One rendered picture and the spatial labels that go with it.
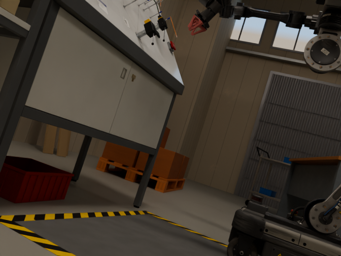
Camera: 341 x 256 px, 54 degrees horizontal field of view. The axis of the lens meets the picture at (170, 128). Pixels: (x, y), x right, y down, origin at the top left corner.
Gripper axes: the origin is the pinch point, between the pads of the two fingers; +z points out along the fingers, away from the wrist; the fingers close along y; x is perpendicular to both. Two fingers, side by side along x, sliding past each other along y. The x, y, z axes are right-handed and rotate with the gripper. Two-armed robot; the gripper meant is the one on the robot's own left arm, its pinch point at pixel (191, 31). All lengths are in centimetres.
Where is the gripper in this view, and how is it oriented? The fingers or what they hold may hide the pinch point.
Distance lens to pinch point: 185.0
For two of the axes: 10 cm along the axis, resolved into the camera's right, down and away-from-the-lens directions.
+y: -2.9, -1.7, -9.4
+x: 6.4, 7.0, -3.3
